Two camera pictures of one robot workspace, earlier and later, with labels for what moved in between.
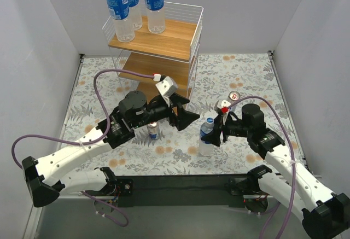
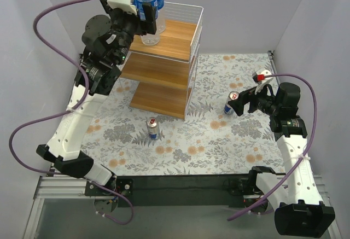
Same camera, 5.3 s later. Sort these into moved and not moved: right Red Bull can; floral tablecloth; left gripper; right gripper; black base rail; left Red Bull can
Moved: right gripper; left gripper
Not moved: floral tablecloth; left Red Bull can; right Red Bull can; black base rail
